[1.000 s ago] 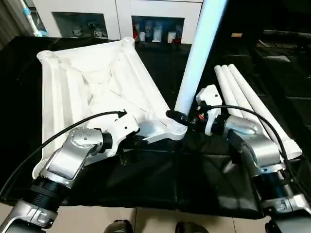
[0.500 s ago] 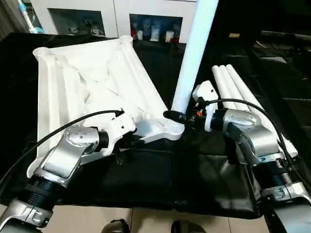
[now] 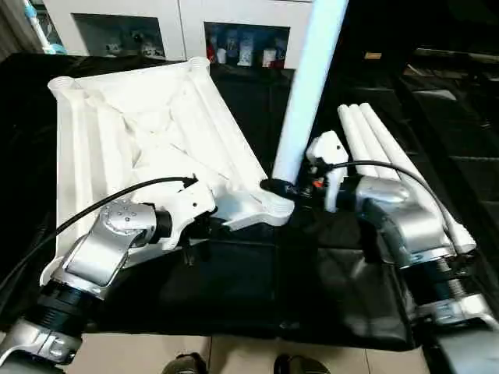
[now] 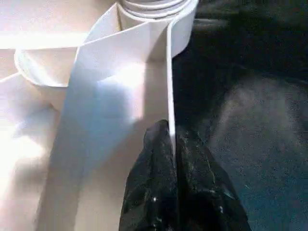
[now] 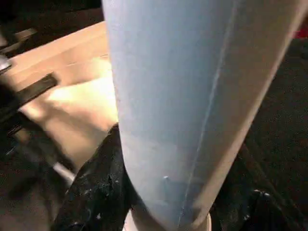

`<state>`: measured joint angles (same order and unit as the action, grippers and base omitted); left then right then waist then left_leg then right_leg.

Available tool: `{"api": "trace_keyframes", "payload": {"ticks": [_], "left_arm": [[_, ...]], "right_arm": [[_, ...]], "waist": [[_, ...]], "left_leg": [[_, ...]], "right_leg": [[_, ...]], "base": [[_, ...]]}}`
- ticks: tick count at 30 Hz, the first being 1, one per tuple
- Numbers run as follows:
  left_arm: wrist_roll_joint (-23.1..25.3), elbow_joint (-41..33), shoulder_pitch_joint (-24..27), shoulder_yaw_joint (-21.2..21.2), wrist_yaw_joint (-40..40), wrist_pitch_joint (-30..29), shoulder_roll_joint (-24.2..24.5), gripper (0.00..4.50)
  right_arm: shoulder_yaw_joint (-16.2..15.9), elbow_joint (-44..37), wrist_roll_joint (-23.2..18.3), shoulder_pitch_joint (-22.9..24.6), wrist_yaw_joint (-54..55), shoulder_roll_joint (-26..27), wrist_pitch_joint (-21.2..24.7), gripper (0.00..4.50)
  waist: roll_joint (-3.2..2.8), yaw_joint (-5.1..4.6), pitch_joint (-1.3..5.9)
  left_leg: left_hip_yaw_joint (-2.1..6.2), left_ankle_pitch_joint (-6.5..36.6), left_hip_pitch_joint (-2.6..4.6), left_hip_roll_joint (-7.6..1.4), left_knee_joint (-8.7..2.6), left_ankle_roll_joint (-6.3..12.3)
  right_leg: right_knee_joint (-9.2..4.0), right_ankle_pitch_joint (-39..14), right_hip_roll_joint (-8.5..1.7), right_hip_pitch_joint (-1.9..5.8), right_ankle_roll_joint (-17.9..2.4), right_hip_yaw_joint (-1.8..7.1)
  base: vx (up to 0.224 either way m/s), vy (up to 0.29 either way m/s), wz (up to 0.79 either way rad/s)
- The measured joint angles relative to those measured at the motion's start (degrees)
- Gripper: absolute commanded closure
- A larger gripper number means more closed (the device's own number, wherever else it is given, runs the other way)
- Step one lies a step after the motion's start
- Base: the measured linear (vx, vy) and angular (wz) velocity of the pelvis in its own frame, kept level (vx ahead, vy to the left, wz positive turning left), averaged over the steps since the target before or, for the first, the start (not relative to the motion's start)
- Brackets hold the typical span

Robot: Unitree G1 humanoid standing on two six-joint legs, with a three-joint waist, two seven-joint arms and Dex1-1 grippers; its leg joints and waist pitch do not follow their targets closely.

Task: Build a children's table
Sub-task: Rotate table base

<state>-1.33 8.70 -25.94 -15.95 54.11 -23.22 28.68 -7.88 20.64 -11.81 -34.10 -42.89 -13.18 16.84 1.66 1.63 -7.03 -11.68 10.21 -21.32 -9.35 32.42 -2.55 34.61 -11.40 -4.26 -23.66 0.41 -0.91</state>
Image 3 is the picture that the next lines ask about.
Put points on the dark robot foot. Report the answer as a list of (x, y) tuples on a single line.
[(300, 366), (184, 365)]

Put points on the white glass door cabinet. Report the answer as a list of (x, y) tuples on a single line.
[(179, 31)]

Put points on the white mug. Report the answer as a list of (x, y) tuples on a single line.
[(269, 57), (221, 55)]

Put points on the dark right robot foot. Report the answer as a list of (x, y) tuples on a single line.
[(300, 366)]

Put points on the small red object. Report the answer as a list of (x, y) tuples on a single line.
[(280, 60)]

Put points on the white pipe with blue bands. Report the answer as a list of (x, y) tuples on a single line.
[(43, 31)]

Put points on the dark left robot foot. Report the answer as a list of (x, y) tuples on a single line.
[(184, 365)]

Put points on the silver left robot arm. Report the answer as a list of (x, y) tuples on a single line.
[(117, 222)]

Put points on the white blue patterned container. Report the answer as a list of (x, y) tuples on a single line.
[(245, 52)]

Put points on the black work mat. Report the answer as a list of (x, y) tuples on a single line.
[(241, 280)]

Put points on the red bottle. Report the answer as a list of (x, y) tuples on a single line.
[(210, 50)]

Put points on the grey curtain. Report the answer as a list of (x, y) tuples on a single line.
[(15, 27)]

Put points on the small white figurine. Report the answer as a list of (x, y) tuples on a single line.
[(113, 47)]

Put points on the yellowish label tag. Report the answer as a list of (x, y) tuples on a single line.
[(372, 55)]

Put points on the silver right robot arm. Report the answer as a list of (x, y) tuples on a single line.
[(409, 218)]

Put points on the white plastic table top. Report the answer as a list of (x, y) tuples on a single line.
[(109, 136)]

